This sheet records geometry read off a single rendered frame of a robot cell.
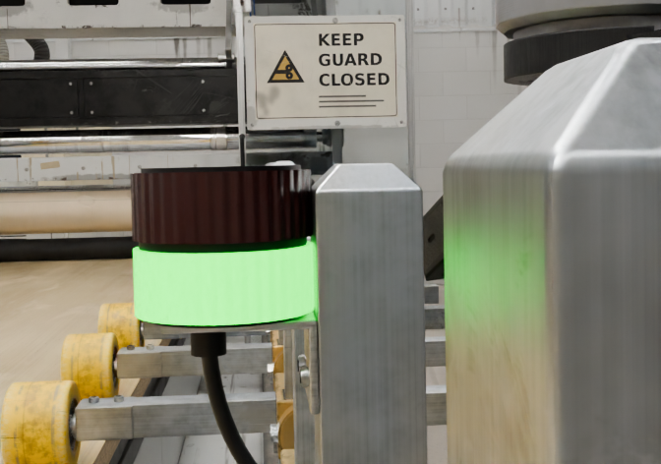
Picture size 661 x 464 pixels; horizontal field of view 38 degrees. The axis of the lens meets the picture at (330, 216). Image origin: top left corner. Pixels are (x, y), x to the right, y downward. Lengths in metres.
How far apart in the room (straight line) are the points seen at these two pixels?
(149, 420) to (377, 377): 0.58
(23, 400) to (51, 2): 2.46
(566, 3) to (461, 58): 8.98
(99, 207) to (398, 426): 2.61
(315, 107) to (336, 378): 2.55
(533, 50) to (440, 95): 8.92
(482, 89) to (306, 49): 6.50
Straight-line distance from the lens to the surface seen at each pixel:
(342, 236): 0.31
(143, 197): 0.31
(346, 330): 0.31
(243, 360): 1.12
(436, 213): 0.41
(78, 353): 1.12
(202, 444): 1.98
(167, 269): 0.30
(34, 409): 0.88
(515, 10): 0.33
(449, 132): 9.24
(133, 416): 0.89
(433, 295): 1.64
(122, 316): 1.36
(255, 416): 0.88
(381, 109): 2.87
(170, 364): 1.13
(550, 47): 0.33
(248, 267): 0.30
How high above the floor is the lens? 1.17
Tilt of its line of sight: 3 degrees down
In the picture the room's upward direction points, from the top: 1 degrees counter-clockwise
